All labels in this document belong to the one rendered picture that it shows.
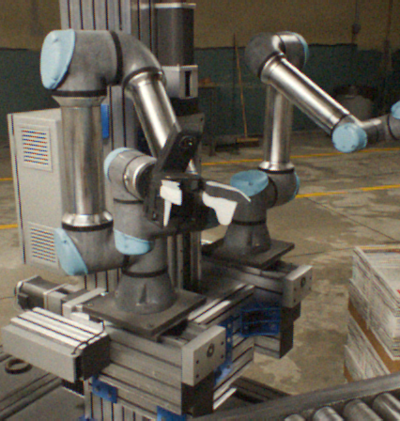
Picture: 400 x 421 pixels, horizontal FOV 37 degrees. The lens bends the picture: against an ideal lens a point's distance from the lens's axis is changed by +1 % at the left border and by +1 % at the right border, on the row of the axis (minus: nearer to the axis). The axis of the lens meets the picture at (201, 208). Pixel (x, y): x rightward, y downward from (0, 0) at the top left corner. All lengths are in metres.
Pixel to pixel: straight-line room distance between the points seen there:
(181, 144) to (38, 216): 0.99
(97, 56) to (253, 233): 0.79
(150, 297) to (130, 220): 0.39
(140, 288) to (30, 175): 0.58
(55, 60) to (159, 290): 0.58
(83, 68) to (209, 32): 7.01
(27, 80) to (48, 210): 5.95
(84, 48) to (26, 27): 6.43
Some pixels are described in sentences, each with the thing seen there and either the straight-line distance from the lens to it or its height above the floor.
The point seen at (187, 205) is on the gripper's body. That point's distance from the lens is 0.93.
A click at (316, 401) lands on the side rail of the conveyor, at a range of 1.19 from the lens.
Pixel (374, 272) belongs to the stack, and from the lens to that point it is 1.75.
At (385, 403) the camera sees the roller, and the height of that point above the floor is 0.80.
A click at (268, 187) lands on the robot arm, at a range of 1.82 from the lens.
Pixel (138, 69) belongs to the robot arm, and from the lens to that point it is 1.29.
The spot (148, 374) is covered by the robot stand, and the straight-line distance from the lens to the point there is 1.50.
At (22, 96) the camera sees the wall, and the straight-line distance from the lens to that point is 7.71.
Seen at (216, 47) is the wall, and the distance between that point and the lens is 8.28.
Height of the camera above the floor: 1.45
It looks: 16 degrees down
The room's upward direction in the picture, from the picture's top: straight up
